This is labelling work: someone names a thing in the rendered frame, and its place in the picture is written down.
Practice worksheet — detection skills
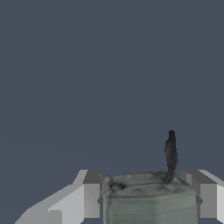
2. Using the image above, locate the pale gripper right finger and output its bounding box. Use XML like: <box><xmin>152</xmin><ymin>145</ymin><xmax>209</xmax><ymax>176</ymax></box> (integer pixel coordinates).
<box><xmin>179</xmin><ymin>169</ymin><xmax>224</xmax><ymax>224</ymax></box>

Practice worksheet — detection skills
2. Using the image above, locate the grey-green block with dark stem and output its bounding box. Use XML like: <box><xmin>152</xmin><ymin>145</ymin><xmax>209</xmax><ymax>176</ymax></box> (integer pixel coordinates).
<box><xmin>101</xmin><ymin>129</ymin><xmax>199</xmax><ymax>224</ymax></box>

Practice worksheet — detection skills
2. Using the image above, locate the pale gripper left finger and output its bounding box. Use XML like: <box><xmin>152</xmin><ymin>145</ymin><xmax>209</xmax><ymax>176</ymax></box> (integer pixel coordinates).
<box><xmin>15</xmin><ymin>169</ymin><xmax>103</xmax><ymax>224</ymax></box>

